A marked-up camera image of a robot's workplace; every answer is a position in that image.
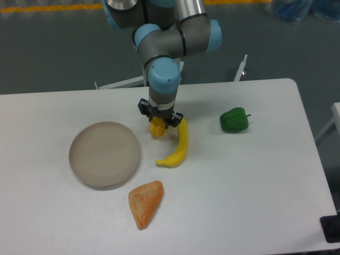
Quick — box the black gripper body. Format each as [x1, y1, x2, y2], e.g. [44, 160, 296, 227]
[148, 103, 174, 125]

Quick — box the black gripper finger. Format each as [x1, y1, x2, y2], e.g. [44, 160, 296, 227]
[164, 112, 183, 129]
[138, 98, 152, 122]

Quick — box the yellow toy bell pepper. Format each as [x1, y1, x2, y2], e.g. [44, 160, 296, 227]
[149, 116, 167, 138]

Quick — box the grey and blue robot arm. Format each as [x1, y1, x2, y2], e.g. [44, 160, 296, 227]
[102, 1, 222, 128]

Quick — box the green toy bell pepper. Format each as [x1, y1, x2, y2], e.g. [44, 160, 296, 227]
[219, 107, 251, 133]

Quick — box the yellow toy banana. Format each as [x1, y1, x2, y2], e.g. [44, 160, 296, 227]
[155, 117, 189, 168]

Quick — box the beige round plate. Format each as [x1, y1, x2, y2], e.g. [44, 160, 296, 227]
[69, 122, 141, 190]

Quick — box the orange toy bread slice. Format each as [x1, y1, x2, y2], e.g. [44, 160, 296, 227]
[128, 180, 164, 230]

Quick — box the black device at table edge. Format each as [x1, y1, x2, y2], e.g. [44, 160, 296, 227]
[320, 215, 339, 243]

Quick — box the white metal frame bracket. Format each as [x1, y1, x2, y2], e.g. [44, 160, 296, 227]
[233, 54, 248, 82]

